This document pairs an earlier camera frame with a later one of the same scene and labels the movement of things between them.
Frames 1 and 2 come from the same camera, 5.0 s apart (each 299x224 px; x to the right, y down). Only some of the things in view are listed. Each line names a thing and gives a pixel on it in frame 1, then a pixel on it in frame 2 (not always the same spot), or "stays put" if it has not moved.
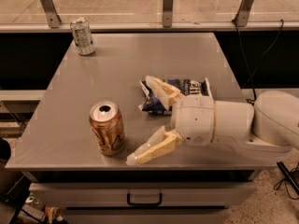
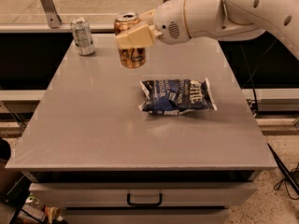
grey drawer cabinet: [187, 185] stays put
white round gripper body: [192, 119] → [169, 21]
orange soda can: [107, 123] → [130, 56]
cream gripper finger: [163, 142] → [142, 35]
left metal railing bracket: [49, 7] stays put
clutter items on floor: [35, 212] stays put
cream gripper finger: [165, 92] → [149, 17]
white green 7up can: [83, 36] stays put
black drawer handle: [145, 204] stays put
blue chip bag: [187, 87] stays put
